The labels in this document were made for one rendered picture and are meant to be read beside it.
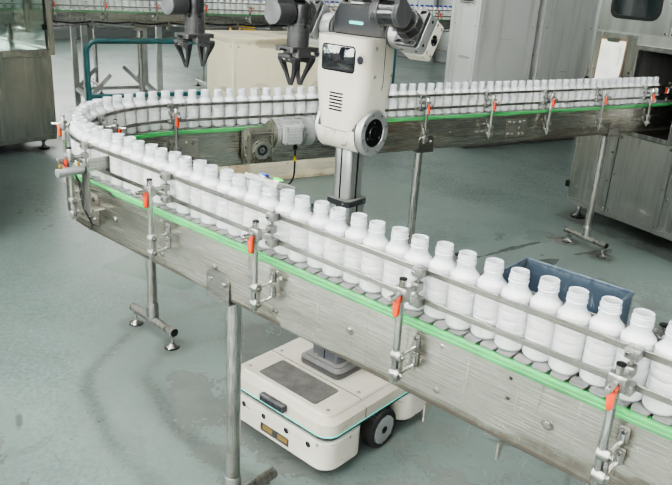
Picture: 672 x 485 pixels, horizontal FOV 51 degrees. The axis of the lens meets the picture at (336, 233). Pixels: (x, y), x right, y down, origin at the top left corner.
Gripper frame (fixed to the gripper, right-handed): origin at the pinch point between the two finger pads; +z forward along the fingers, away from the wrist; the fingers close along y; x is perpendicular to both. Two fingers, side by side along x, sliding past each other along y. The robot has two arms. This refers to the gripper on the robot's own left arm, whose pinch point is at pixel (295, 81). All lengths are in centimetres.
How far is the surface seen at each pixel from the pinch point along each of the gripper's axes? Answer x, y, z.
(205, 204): 16.5, -15.4, 35.6
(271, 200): -8.0, -13.7, 28.3
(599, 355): -96, -15, 34
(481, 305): -72, -15, 34
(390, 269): -48, -15, 34
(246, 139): 104, 76, 43
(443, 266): -61, -14, 29
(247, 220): -1.1, -15.3, 35.4
